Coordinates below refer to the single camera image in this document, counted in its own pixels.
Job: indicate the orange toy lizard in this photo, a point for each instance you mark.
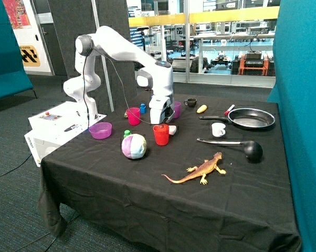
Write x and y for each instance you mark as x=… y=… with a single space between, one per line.
x=207 y=167

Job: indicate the purple plastic bowl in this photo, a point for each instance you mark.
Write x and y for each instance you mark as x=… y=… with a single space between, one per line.
x=101 y=130

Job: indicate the black tablecloth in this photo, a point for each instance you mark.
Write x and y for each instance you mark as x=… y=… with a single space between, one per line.
x=249 y=208

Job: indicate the red plastic cup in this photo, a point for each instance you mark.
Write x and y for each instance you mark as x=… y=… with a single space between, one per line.
x=161 y=135

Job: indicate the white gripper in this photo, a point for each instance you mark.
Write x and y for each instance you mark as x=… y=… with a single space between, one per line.
x=161 y=109

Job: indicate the teal sofa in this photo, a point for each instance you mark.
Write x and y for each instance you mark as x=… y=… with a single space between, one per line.
x=13 y=79

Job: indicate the purple plastic cup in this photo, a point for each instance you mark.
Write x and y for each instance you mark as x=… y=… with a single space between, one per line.
x=177 y=109

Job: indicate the teal partition right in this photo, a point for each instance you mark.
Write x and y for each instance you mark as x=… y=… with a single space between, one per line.
x=294 y=50

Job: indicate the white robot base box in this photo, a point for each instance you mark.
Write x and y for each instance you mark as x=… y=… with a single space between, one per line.
x=56 y=126

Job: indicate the small black cup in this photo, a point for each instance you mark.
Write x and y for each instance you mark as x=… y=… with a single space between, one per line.
x=191 y=102

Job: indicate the pastel fabric ball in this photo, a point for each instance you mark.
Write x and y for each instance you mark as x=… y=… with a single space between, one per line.
x=134 y=146

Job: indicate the green block near ball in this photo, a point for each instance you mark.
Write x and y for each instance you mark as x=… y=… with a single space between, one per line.
x=126 y=133

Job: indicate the pink plastic cup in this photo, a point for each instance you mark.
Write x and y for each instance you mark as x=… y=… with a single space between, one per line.
x=133 y=115

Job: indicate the white mug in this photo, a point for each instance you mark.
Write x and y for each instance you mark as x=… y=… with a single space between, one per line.
x=218 y=129

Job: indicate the white sponge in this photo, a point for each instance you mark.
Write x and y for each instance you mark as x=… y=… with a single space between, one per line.
x=172 y=129

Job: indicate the blue block near cup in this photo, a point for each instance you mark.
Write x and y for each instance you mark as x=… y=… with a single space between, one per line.
x=142 y=108

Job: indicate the black frying pan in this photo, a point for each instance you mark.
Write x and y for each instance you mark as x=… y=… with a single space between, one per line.
x=245 y=118

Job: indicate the red white marker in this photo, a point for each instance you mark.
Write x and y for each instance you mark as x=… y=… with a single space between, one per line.
x=229 y=110

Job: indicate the black ladle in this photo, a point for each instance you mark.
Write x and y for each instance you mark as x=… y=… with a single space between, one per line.
x=252 y=150

